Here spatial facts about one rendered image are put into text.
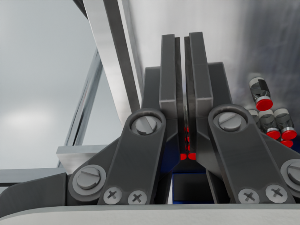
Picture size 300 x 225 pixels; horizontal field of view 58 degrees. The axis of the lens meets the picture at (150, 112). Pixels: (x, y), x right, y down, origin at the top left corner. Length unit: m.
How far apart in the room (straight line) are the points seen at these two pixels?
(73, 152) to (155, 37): 0.31
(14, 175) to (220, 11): 0.59
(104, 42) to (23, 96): 1.51
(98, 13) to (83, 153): 0.30
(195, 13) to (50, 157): 2.08
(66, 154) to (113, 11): 0.33
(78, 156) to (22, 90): 1.28
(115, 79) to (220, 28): 0.16
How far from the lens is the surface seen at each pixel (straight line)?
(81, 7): 1.24
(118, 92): 0.41
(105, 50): 0.37
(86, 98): 0.89
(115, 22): 0.32
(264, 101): 0.37
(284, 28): 0.37
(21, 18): 1.50
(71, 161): 0.59
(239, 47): 0.37
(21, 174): 0.73
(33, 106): 1.88
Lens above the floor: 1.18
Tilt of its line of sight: 43 degrees down
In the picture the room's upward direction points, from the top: 176 degrees counter-clockwise
